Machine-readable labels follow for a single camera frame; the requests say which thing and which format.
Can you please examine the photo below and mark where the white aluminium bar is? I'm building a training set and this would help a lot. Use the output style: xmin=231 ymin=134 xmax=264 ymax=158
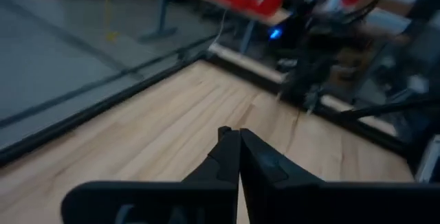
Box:
xmin=415 ymin=133 xmax=440 ymax=183

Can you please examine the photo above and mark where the workbench with grey legs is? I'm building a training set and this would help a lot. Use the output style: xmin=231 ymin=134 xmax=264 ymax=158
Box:
xmin=138 ymin=0 xmax=294 ymax=45

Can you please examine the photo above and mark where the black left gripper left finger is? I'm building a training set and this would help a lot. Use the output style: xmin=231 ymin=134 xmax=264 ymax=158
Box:
xmin=61 ymin=126 xmax=241 ymax=224

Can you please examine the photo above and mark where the black floor box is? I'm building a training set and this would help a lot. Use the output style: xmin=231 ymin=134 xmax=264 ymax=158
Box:
xmin=264 ymin=14 xmax=310 ymax=54

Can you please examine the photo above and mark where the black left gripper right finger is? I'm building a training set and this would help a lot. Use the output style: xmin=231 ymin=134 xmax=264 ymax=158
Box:
xmin=239 ymin=127 xmax=440 ymax=224

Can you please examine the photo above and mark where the white floor cable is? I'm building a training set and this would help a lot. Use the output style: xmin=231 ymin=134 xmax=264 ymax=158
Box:
xmin=210 ymin=9 xmax=228 ymax=50

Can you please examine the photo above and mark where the black aluminium table frame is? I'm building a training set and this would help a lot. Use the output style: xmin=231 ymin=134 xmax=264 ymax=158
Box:
xmin=0 ymin=33 xmax=440 ymax=170

